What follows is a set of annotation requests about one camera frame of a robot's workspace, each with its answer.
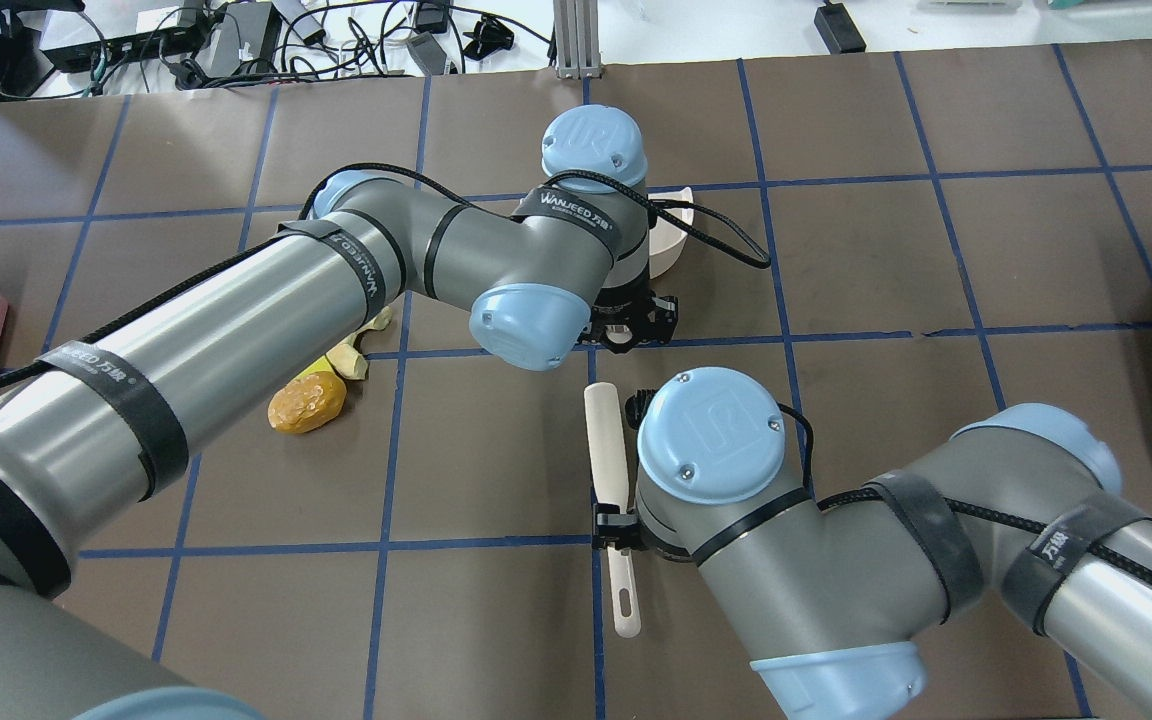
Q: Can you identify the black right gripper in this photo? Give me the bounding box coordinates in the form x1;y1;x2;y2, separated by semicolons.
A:
592;385;697;563

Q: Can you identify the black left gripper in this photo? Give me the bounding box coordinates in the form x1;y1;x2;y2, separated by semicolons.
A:
576;290;679;354

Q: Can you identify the white plastic dustpan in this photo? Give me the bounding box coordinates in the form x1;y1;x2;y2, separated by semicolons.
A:
649;185;694;281

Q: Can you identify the yellow fruit peel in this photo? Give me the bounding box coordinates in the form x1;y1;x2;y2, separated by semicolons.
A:
324;306;394;381

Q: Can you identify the orange-brown bread piece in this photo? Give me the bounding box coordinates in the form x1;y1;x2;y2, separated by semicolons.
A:
266;372;347;434

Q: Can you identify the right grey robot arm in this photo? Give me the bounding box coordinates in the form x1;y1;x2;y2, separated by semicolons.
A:
584;366;1152;719

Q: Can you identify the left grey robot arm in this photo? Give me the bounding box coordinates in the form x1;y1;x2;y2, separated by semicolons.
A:
0;105;649;719

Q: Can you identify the aluminium frame post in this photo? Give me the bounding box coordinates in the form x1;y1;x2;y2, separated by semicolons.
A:
552;0;604;79

